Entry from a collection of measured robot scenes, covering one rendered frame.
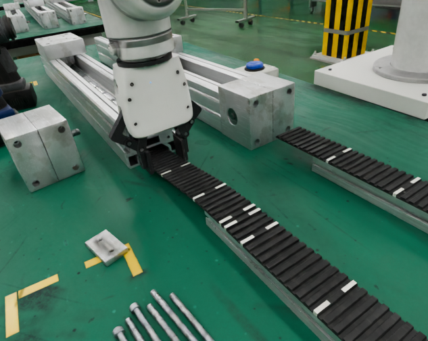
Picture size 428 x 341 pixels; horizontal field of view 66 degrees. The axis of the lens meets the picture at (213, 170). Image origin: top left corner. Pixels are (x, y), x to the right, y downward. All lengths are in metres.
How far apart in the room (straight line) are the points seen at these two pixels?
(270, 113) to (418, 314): 0.36
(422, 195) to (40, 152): 0.53
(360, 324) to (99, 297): 0.25
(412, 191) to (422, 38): 0.42
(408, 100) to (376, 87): 0.07
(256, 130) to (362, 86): 0.30
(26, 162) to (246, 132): 0.35
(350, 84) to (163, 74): 0.46
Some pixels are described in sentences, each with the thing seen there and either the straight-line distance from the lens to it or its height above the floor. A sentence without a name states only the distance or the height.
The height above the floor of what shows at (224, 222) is 0.81.
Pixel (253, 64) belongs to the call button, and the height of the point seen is 0.85.
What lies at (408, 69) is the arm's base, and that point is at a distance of 0.83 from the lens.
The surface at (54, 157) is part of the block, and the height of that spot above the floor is 0.82.
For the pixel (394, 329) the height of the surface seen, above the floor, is 0.81.
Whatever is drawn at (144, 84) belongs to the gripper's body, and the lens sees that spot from 0.46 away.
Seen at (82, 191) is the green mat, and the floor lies 0.78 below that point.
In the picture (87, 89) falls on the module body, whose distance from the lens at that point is 0.74.
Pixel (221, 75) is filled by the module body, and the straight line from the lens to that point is 0.73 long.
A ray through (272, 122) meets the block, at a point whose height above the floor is 0.82.
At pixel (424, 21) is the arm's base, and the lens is 0.81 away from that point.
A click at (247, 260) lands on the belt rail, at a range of 0.37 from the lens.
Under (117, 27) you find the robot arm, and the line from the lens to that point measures 0.44.
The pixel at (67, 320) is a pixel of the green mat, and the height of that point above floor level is 0.78.
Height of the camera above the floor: 1.07
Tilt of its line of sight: 33 degrees down
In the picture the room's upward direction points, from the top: 6 degrees counter-clockwise
